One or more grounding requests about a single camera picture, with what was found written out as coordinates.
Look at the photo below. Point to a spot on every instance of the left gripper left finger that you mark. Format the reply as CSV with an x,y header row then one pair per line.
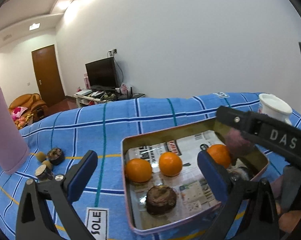
x,y
34,220

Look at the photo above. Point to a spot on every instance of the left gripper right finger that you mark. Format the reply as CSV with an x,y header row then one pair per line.
x,y
260,220

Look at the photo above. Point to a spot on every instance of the purple round turnip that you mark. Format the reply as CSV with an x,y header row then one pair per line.
x,y
237,145

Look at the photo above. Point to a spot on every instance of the orange tangerine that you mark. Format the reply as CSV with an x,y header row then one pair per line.
x,y
138,170
170,164
220,154

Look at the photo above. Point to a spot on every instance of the dark mangosteen half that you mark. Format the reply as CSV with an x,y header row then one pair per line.
x,y
56,156
160,199

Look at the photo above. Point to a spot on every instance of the right hand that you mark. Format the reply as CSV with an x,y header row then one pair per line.
x,y
289,220

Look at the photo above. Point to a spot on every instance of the cut purple fruit piece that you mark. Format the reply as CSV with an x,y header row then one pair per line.
x,y
43,173

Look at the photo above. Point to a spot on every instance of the small tan fruit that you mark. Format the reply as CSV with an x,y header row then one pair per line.
x,y
48,164

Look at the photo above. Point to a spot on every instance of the small green-brown fruit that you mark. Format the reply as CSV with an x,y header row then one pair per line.
x,y
41,156

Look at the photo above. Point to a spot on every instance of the white ceramic mug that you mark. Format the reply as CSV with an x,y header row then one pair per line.
x,y
274,107

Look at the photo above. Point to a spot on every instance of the blue plaid cloth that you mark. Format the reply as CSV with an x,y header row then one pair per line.
x,y
102,128

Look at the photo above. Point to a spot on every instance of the purple cylindrical container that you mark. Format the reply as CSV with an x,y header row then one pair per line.
x,y
13,149

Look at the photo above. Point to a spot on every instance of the orange leather armchair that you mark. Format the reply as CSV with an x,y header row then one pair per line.
x,y
34,104

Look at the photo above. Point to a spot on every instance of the pink floral cushion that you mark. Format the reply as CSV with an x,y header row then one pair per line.
x,y
18,112

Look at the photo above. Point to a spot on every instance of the pink metal tin tray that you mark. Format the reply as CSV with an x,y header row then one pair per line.
x,y
194,197

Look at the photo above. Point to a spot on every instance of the white TV stand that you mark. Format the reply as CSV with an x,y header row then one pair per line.
x,y
99,97

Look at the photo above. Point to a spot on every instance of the brown wooden door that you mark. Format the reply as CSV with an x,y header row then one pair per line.
x,y
47,75

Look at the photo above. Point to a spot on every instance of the white set-top box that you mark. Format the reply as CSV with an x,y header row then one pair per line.
x,y
84,92

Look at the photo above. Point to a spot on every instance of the pink bottle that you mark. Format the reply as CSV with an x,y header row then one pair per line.
x,y
86,80

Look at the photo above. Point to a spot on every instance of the black wifi router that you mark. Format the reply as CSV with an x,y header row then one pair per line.
x,y
125,93

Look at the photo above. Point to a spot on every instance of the black television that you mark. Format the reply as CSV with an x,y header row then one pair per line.
x,y
102,73

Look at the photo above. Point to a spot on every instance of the ceiling light panel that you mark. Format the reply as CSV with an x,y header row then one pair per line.
x,y
34,26

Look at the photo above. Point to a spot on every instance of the wall power socket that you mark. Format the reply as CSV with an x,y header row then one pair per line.
x,y
112,52

